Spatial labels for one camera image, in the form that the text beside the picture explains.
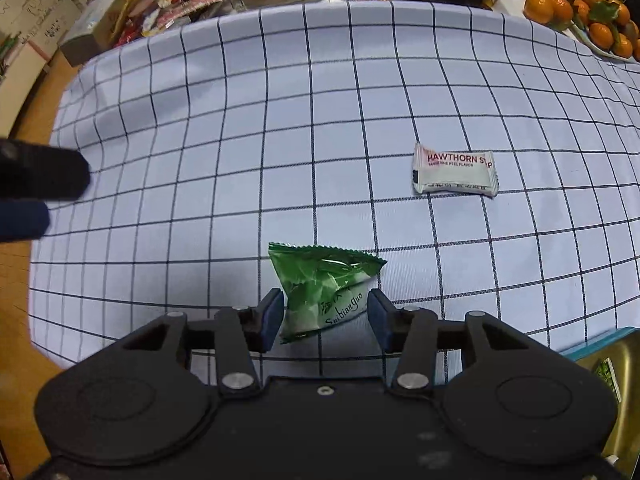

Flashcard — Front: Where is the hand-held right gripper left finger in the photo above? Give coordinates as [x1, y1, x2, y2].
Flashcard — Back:
[122, 287, 285, 397]

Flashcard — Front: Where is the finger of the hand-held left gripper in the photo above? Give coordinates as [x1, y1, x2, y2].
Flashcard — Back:
[0, 201, 52, 243]
[0, 139, 92, 202]

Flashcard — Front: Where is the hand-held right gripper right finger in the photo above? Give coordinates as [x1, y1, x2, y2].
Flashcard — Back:
[367, 288, 527, 397]

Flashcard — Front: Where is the green and white snack packet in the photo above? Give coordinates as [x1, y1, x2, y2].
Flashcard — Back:
[267, 241, 388, 345]

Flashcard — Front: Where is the white red-lettered snack packet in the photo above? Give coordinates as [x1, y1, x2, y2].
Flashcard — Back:
[411, 142, 499, 200]

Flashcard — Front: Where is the green and yellow snack packet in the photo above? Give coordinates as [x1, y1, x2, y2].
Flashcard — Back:
[594, 357, 622, 403]

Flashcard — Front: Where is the gold metal tray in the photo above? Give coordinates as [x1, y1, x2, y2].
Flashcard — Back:
[562, 326, 640, 480]

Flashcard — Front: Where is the grey cardboard box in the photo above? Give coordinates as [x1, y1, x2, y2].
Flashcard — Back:
[59, 0, 132, 67]

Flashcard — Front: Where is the white printed cardboard box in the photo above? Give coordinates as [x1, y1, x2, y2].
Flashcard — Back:
[0, 0, 78, 58]

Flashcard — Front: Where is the white checked tablecloth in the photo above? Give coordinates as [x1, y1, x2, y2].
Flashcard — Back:
[27, 0, 640, 370]

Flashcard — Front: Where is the heap of red snack wrappers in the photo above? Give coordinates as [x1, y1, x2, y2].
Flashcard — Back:
[117, 0, 223, 47]

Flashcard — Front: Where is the pale fruit plate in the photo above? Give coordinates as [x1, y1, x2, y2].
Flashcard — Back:
[565, 22, 640, 65]

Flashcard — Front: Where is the pile of tangerines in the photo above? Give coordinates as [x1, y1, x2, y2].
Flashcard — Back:
[524, 0, 640, 61]

